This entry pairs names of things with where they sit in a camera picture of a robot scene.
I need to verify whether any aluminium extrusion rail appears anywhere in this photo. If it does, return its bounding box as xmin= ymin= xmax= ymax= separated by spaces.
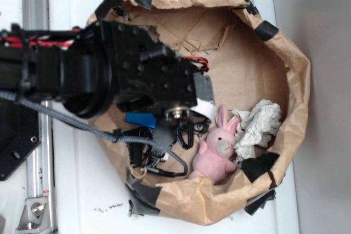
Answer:
xmin=15 ymin=0 xmax=58 ymax=233

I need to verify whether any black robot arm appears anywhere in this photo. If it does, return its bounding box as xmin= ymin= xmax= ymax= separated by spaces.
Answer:
xmin=1 ymin=20 xmax=216 ymax=125

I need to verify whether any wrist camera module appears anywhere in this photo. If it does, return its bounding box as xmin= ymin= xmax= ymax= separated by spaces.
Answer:
xmin=120 ymin=124 xmax=212 ymax=177

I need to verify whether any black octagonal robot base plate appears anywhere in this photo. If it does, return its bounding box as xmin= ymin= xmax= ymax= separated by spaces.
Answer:
xmin=0 ymin=100 xmax=40 ymax=181

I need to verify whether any pink plush bunny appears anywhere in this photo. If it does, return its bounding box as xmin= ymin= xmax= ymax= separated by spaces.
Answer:
xmin=188 ymin=105 xmax=241 ymax=185

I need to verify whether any crumpled white paper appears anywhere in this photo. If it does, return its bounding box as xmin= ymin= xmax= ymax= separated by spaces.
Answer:
xmin=231 ymin=99 xmax=282 ymax=163

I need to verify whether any grey braided cable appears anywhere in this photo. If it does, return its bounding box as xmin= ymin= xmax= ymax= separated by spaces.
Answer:
xmin=0 ymin=90 xmax=189 ymax=178

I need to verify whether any white plastic tray lid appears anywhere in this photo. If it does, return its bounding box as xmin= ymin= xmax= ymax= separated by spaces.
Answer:
xmin=49 ymin=0 xmax=299 ymax=233

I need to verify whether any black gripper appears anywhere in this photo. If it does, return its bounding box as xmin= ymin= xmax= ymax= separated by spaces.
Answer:
xmin=90 ymin=20 xmax=216 ymax=124

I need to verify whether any brown paper bag bin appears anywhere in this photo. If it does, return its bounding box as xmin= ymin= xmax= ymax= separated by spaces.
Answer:
xmin=99 ymin=0 xmax=310 ymax=225

